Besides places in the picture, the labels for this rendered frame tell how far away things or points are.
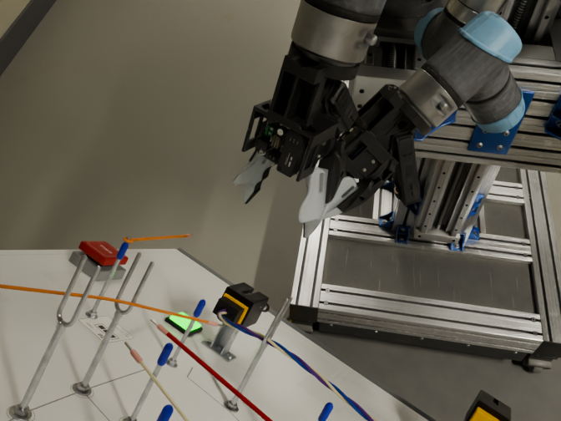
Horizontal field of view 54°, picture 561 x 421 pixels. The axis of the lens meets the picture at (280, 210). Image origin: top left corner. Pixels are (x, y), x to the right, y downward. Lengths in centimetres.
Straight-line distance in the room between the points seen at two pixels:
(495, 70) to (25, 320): 63
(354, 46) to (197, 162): 192
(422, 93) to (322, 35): 26
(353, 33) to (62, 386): 41
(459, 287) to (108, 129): 165
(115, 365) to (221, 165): 183
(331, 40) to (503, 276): 150
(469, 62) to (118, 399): 56
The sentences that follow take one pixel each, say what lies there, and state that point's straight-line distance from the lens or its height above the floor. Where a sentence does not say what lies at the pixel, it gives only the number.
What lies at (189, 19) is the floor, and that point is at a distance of 324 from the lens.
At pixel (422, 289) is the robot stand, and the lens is 184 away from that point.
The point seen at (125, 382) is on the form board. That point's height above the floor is 121.
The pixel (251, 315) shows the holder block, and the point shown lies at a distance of 72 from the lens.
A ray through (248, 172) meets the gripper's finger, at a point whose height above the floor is 129.
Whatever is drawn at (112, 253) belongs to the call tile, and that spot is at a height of 110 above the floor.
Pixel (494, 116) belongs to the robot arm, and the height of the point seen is 121.
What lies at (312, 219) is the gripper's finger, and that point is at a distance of 62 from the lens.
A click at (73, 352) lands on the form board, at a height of 122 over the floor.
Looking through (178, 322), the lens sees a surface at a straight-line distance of 76.
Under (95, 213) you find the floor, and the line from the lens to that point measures 233.
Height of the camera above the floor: 176
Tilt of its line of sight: 52 degrees down
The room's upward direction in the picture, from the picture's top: straight up
